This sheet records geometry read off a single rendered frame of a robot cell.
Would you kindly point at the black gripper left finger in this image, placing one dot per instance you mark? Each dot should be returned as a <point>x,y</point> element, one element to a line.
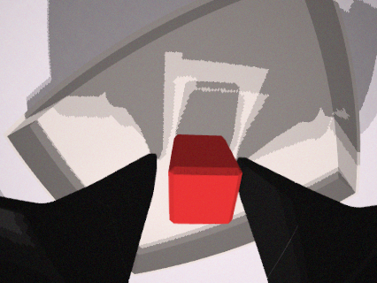
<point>89,236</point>

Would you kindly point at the red block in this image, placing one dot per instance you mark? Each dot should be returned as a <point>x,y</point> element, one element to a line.
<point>204,180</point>

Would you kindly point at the white tray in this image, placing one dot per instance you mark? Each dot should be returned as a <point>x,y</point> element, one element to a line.
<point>274,78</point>

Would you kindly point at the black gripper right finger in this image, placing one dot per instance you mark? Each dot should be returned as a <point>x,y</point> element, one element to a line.
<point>303,236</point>

